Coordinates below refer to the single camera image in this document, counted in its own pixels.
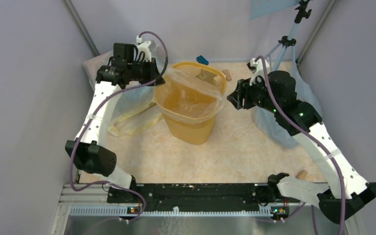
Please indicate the white cable duct strip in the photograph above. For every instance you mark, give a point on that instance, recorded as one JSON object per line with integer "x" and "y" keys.
{"x": 124, "y": 211}

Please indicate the light blue tripod stand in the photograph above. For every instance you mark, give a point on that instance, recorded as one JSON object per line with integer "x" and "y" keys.
{"x": 288, "y": 40}

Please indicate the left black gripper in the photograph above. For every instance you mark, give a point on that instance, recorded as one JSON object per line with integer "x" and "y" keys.
{"x": 152, "y": 67}

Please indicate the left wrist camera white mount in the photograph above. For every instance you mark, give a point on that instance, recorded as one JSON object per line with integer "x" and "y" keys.
{"x": 146, "y": 49}

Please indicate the blue toy brick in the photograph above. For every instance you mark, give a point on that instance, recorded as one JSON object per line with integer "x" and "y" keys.
{"x": 202, "y": 60}

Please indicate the large stuffed bag left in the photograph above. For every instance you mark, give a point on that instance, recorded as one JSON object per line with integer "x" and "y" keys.
{"x": 128, "y": 101}

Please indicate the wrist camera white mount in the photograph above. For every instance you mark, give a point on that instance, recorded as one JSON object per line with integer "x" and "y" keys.
{"x": 257, "y": 66}
{"x": 146, "y": 49}

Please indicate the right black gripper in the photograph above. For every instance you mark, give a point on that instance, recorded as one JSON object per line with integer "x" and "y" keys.
{"x": 242, "y": 91}

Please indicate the wooden cylinder near right base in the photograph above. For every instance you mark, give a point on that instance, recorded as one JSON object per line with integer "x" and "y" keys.
{"x": 302, "y": 175}

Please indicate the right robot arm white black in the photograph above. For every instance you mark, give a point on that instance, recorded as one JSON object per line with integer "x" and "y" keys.
{"x": 346, "y": 191}

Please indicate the wooden block rear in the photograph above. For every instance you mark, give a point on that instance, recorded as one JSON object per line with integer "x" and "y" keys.
{"x": 228, "y": 75}

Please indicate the yellow plastic bag on floor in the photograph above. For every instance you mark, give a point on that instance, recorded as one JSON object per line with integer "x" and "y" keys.
{"x": 135, "y": 120}

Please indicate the blue stuffed bag right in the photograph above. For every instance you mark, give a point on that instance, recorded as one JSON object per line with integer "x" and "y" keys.
{"x": 266, "y": 122}

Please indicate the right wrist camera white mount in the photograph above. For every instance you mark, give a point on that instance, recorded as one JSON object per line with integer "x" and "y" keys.
{"x": 257, "y": 66}

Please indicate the clear plastic trash bag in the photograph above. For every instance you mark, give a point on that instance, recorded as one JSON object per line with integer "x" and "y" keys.
{"x": 185, "y": 98}

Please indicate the yellow plastic trash bin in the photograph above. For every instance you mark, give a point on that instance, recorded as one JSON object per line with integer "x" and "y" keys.
{"x": 194, "y": 133}

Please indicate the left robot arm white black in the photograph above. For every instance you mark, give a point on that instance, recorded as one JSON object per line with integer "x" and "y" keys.
{"x": 89, "y": 150}

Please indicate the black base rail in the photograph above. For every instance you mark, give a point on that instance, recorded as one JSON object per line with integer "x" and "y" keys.
{"x": 237, "y": 197}

